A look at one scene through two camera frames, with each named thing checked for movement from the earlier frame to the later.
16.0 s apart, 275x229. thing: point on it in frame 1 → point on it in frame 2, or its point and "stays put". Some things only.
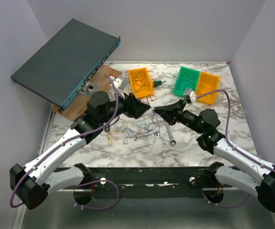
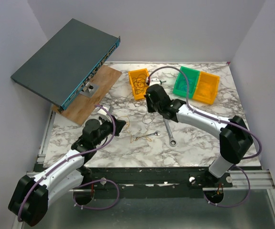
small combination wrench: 137,138 stays put
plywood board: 77,106 stays put
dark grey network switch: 61,70 stays put
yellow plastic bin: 141,84 stays put
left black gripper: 134,108 → 118,125
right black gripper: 170,112 → 150,109
